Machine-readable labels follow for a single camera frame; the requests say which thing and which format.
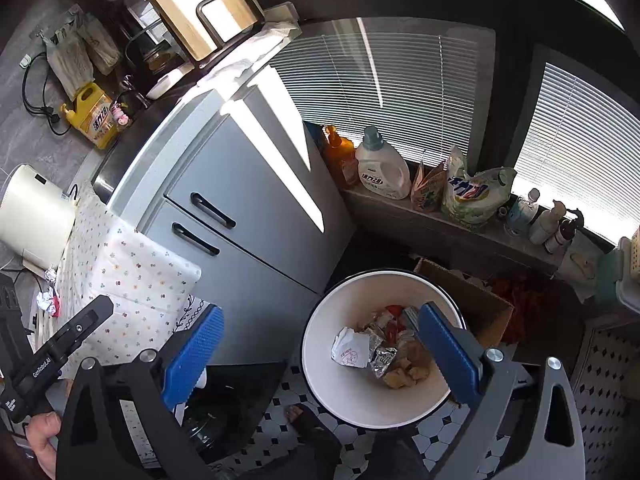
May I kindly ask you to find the brown paper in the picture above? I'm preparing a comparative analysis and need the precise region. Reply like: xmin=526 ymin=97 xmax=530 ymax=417
xmin=382 ymin=340 xmax=433 ymax=391

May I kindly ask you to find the cardboard box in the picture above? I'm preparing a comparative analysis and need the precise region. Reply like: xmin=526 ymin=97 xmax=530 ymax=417
xmin=415 ymin=257 xmax=516 ymax=348

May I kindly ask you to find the white round bin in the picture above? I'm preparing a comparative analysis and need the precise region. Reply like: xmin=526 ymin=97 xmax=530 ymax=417
xmin=301 ymin=270 xmax=468 ymax=430

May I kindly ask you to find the white wrapper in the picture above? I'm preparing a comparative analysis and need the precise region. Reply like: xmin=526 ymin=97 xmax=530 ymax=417
xmin=330 ymin=326 xmax=373 ymax=368

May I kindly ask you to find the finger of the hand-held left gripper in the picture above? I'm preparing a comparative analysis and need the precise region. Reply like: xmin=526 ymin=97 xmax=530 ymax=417
xmin=47 ymin=295 xmax=115 ymax=361

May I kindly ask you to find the pale plastic basket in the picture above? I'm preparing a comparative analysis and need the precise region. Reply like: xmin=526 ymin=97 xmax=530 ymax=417
xmin=595 ymin=235 xmax=640 ymax=311

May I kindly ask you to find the dark brown pump bottle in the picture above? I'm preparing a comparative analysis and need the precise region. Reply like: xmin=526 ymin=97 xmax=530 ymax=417
xmin=544 ymin=208 xmax=586 ymax=256

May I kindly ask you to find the white pump bottle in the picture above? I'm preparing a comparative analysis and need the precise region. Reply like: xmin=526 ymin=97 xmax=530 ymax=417
xmin=529 ymin=200 xmax=568 ymax=246

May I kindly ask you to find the white laundry detergent bottle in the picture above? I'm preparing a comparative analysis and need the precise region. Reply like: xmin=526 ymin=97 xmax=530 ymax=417
xmin=355 ymin=126 xmax=412 ymax=201

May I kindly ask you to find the white window blind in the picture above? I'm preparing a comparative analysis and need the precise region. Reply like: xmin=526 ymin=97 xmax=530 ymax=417
xmin=270 ymin=17 xmax=496 ymax=166
xmin=515 ymin=62 xmax=640 ymax=241

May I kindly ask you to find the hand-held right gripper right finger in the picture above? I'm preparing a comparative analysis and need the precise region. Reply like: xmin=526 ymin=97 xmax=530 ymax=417
xmin=416 ymin=302 xmax=587 ymax=480

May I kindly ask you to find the black board holder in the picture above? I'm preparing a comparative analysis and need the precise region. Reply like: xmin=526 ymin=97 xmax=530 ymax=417
xmin=196 ymin=0 xmax=266 ymax=46

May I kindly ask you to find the silver foil wrapper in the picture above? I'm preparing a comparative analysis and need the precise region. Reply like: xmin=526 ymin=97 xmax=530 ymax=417
xmin=367 ymin=320 xmax=401 ymax=381

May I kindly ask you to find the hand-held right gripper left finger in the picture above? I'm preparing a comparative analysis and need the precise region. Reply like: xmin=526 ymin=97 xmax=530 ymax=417
xmin=55 ymin=304 xmax=226 ymax=480

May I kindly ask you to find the white soap dish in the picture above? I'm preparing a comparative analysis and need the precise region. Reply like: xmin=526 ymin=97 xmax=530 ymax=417
xmin=145 ymin=67 xmax=188 ymax=101

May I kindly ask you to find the pink printed packet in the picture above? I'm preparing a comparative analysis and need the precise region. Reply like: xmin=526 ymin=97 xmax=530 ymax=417
xmin=411 ymin=162 xmax=448 ymax=213

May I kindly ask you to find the white bottle blue label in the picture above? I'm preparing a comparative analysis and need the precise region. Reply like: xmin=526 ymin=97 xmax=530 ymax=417
xmin=505 ymin=187 xmax=543 ymax=236

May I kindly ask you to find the black dish rack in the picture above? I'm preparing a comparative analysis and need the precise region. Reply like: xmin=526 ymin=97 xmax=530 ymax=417
xmin=120 ymin=0 xmax=201 ymax=96

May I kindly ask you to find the steel sink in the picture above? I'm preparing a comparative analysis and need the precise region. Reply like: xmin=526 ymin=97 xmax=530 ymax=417
xmin=90 ymin=100 xmax=156 ymax=206

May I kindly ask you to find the cream round appliance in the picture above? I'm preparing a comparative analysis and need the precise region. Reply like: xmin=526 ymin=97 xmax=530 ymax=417
xmin=0 ymin=163 xmax=77 ymax=271

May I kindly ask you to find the hanging plastic bag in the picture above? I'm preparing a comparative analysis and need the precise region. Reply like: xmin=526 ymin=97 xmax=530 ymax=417
xmin=45 ymin=30 xmax=96 ymax=98
xmin=77 ymin=15 xmax=123 ymax=76

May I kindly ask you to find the person's sandalled foot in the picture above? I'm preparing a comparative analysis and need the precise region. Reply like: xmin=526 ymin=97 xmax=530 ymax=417
xmin=284 ymin=402 xmax=341 ymax=461

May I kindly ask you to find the red orange cloth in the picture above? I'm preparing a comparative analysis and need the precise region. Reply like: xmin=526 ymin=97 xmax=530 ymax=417
xmin=487 ymin=270 xmax=551 ymax=341

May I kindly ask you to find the grey sink cabinet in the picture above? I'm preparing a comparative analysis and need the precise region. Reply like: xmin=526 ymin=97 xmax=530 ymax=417
xmin=102 ymin=65 xmax=358 ymax=366

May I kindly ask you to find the detergent refill bag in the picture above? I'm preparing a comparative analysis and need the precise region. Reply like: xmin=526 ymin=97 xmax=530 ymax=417
xmin=440 ymin=145 xmax=518 ymax=231

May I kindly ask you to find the orange pump bottle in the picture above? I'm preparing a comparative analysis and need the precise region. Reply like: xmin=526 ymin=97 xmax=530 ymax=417
xmin=320 ymin=125 xmax=361 ymax=188

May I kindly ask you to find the wooden cutting board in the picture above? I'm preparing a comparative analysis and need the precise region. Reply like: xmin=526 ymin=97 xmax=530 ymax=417
xmin=125 ymin=0 xmax=266 ymax=61

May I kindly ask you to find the black cabinet door handle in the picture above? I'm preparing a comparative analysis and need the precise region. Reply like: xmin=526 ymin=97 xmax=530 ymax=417
xmin=190 ymin=192 xmax=237 ymax=230
xmin=171 ymin=221 xmax=221 ymax=257

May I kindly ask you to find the person's leg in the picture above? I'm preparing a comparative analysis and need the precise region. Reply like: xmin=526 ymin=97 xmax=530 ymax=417
xmin=300 ymin=430 xmax=431 ymax=480

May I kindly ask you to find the white paper towel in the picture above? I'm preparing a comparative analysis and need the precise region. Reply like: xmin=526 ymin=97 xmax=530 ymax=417
xmin=197 ymin=2 xmax=303 ymax=86

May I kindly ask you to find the stone window ledge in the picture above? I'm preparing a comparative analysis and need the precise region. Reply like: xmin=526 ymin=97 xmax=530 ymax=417
xmin=345 ymin=180 xmax=616 ymax=281

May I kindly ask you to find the chrome faucet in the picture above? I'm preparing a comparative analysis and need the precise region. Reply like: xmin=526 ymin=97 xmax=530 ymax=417
xmin=122 ymin=75 xmax=151 ymax=108

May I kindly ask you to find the yellow dish soap bottle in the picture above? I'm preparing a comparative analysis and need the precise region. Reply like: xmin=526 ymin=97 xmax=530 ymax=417
xmin=61 ymin=82 xmax=126 ymax=151

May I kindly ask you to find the floral print cloth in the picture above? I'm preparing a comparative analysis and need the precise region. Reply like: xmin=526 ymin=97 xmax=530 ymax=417
xmin=47 ymin=192 xmax=203 ymax=361

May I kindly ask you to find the black cable with plug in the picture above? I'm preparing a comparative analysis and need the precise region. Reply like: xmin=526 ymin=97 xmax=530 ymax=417
xmin=22 ymin=55 xmax=73 ymax=136

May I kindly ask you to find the person's left hand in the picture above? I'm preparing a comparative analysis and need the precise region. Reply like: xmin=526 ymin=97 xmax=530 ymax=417
xmin=24 ymin=411 xmax=62 ymax=480

